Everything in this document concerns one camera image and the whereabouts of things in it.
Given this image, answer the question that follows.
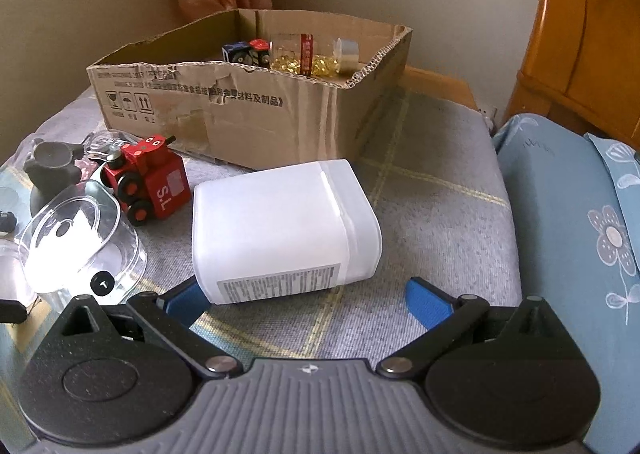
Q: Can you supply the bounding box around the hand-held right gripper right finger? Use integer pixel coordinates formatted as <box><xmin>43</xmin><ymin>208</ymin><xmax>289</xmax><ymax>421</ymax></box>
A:
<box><xmin>376</xmin><ymin>277</ymin><xmax>576</xmax><ymax>380</ymax></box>

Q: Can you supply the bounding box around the clear bottle of yellow capsules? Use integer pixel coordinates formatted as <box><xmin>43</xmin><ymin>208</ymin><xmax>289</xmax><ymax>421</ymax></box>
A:
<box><xmin>270</xmin><ymin>33</ymin><xmax>362</xmax><ymax>78</ymax></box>

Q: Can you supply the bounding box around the red toy train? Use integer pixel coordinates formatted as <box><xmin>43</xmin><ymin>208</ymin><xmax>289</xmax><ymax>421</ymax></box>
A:
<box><xmin>100</xmin><ymin>134</ymin><xmax>191</xmax><ymax>227</ymax></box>

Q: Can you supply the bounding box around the clear plastic lidded container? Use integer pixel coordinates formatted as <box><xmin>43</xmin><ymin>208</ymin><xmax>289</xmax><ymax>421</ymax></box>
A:
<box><xmin>20</xmin><ymin>179</ymin><xmax>148</xmax><ymax>306</ymax></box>

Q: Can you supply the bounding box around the translucent white plastic container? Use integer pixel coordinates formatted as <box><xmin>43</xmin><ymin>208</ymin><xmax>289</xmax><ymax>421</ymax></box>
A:
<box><xmin>192</xmin><ymin>159</ymin><xmax>383</xmax><ymax>306</ymax></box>

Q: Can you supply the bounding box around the grey checked cloth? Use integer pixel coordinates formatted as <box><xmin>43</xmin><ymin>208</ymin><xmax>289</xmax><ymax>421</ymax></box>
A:
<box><xmin>0</xmin><ymin>82</ymin><xmax>523</xmax><ymax>454</ymax></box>

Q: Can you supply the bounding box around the brown cardboard box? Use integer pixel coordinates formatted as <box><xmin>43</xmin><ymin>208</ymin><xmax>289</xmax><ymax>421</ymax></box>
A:
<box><xmin>86</xmin><ymin>8</ymin><xmax>414</xmax><ymax>171</ymax></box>

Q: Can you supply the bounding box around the wooden headboard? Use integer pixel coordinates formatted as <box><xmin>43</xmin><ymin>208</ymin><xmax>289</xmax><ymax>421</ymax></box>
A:
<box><xmin>505</xmin><ymin>0</ymin><xmax>640</xmax><ymax>155</ymax></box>

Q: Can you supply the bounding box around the clear faceted plastic piece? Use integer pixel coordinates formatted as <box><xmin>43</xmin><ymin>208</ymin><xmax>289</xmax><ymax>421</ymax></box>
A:
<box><xmin>82</xmin><ymin>131</ymin><xmax>133</xmax><ymax>160</ymax></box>

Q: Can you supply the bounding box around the blue toy train car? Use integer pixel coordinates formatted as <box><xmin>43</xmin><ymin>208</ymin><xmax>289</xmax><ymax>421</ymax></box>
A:
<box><xmin>222</xmin><ymin>38</ymin><xmax>273</xmax><ymax>68</ymax></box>

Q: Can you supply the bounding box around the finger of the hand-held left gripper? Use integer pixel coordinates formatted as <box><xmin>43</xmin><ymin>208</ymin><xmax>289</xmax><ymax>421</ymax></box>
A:
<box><xmin>0</xmin><ymin>301</ymin><xmax>27</xmax><ymax>324</ymax></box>

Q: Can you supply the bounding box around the blue floral bedsheet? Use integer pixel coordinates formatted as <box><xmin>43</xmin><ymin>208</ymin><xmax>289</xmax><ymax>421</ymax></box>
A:
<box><xmin>492</xmin><ymin>113</ymin><xmax>640</xmax><ymax>454</ymax></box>

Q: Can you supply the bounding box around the blue floral pillow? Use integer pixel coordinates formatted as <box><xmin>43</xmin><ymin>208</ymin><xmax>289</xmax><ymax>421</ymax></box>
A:
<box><xmin>585</xmin><ymin>131</ymin><xmax>640</xmax><ymax>280</ymax></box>

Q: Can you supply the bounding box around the grey animal figurine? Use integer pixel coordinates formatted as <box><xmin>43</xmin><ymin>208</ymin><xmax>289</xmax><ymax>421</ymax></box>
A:
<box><xmin>22</xmin><ymin>140</ymin><xmax>86</xmax><ymax>191</ymax></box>

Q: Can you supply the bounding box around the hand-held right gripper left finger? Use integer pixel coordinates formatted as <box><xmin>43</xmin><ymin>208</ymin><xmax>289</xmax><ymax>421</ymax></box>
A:
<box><xmin>50</xmin><ymin>277</ymin><xmax>242</xmax><ymax>381</ymax></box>

